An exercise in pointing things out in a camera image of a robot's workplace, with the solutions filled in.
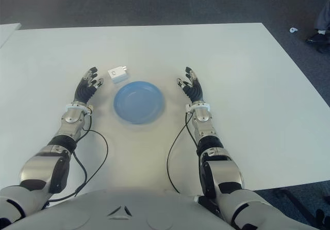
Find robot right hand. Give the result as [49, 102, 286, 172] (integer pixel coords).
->
[176, 66, 204, 103]

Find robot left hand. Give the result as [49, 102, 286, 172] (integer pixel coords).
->
[74, 66, 104, 105]

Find white cube charger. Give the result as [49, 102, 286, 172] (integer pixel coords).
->
[107, 64, 129, 85]

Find blue round plate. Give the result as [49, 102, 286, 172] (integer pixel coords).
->
[113, 80, 166, 124]

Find white side table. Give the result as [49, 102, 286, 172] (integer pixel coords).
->
[0, 23, 21, 49]

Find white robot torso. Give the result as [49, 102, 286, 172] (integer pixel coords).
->
[7, 187, 310, 230]

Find black shoe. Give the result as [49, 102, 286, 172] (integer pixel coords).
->
[305, 32, 328, 45]

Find grey trousered person leg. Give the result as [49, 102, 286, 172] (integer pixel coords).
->
[315, 2, 330, 32]

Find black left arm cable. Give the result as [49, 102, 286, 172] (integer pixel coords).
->
[47, 106, 108, 202]

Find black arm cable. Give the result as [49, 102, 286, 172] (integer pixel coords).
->
[47, 106, 108, 202]
[167, 111, 199, 194]

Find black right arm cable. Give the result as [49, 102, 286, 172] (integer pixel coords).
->
[167, 111, 199, 194]

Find black table leg frame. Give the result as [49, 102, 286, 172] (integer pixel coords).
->
[273, 187, 330, 225]

